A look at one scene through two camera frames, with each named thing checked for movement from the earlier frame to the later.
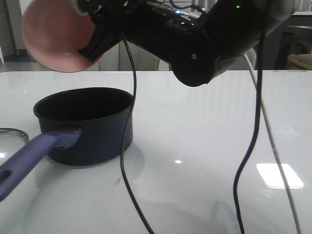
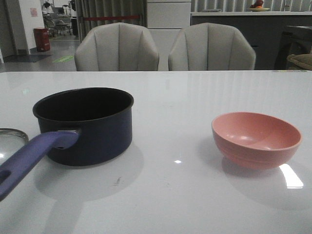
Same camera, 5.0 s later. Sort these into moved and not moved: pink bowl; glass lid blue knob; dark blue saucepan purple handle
Moved: pink bowl
Not moved: dark blue saucepan purple handle; glass lid blue knob
